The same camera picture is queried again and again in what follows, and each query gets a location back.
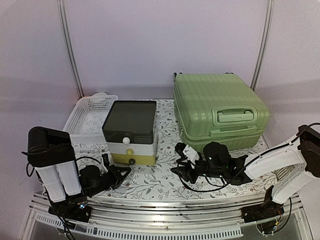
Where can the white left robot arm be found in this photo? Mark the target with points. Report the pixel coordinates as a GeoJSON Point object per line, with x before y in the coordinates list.
{"type": "Point", "coordinates": [51, 154]}

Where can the floral white tablecloth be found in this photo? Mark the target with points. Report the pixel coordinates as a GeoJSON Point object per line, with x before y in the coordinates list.
{"type": "Point", "coordinates": [156, 183]}

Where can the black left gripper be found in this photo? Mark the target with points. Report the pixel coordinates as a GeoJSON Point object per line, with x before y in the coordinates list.
{"type": "Point", "coordinates": [115, 171]}

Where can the green hard-shell suitcase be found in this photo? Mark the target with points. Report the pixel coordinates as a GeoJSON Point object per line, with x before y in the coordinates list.
{"type": "Point", "coordinates": [218, 108]}

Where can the white plastic mesh basket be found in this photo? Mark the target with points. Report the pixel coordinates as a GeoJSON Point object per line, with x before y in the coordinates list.
{"type": "Point", "coordinates": [85, 122]}

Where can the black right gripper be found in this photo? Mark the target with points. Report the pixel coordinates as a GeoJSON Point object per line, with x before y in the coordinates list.
{"type": "Point", "coordinates": [188, 174]}

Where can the drawer cabinet with dark top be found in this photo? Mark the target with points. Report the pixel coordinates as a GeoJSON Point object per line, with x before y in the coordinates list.
{"type": "Point", "coordinates": [130, 131]}

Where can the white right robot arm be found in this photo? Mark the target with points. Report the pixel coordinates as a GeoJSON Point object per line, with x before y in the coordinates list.
{"type": "Point", "coordinates": [300, 153]}

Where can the aluminium front rail frame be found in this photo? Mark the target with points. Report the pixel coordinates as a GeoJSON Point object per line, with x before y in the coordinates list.
{"type": "Point", "coordinates": [196, 219]}

